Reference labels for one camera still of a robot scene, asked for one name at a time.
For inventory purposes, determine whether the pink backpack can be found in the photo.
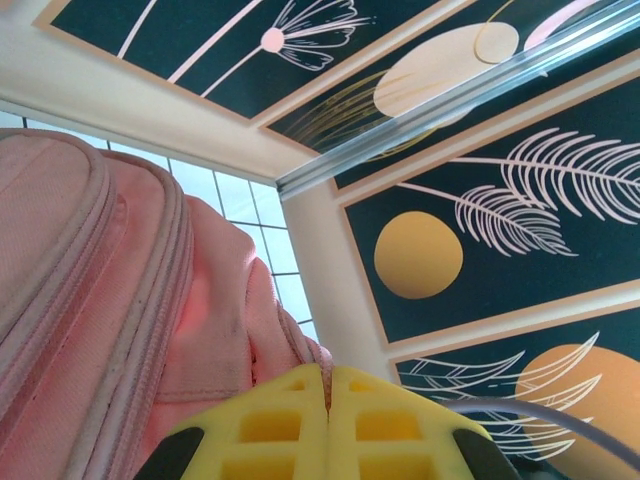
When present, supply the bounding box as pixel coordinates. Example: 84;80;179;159
0;127;334;480

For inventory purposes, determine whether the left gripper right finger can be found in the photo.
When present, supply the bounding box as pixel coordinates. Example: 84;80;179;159
327;366;521;480

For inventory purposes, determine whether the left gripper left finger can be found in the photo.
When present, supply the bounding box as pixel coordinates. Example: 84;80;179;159
134;364;331;480

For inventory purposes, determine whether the aluminium corner post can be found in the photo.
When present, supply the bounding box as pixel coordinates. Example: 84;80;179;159
274;7;640;201

